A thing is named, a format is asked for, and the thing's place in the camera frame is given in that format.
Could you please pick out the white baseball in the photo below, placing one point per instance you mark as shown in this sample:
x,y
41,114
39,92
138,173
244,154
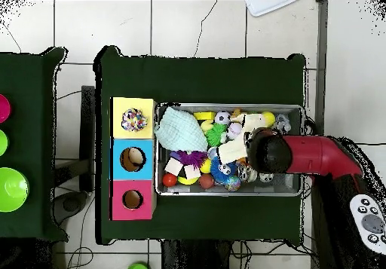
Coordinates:
x,y
234,130

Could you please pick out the grey metal post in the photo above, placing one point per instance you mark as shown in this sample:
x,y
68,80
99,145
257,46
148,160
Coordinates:
x,y
319,40

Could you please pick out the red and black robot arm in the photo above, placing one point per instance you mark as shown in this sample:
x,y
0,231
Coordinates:
x,y
313,154

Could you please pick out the polka dot cloth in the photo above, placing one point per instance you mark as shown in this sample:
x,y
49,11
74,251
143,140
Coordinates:
x,y
134,119

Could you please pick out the white tray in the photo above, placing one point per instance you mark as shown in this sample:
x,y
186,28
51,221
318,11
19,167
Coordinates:
x,y
265,6

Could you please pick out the blue spiky toy with eyes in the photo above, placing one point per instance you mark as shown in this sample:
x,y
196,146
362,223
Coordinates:
x,y
215,168

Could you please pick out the green spiky rubber ball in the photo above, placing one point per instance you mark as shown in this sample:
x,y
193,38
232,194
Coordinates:
x,y
214,135

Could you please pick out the dark green tablecloth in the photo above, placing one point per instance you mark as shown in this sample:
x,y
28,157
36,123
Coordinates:
x,y
196,76
30,79

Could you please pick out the yellow ball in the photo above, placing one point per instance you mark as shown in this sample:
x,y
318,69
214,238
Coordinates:
x,y
270,118

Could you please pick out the black stand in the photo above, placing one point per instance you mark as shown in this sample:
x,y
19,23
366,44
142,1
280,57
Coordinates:
x,y
88,130

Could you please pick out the mint green cloth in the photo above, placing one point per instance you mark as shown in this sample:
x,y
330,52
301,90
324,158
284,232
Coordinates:
x,y
181,130

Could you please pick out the purple spiky toy with eyes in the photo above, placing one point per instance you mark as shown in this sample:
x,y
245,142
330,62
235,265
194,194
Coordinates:
x,y
191,157

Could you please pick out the grey rounded stand foot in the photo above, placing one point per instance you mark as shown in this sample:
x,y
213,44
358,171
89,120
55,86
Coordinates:
x,y
71,204

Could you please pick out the small soccer ball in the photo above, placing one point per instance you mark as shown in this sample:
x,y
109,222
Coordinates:
x,y
222,117

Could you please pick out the small green bowl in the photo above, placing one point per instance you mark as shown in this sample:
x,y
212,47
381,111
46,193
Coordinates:
x,y
2,142

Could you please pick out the pink bowl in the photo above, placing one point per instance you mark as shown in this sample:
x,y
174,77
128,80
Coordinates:
x,y
3,108

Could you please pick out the shallow silver mesh bin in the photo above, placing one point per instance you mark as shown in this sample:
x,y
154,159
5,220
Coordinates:
x,y
289,184

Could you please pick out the wooden box with three holes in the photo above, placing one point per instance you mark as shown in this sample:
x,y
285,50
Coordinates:
x,y
141,187

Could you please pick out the red ball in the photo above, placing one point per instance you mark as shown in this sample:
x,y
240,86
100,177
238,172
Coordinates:
x,y
169,180

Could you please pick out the large green bowl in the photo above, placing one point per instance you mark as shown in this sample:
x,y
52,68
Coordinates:
x,y
12,190

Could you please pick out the grey plastic robot toy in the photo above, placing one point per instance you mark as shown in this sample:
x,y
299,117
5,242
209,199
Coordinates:
x,y
283,122

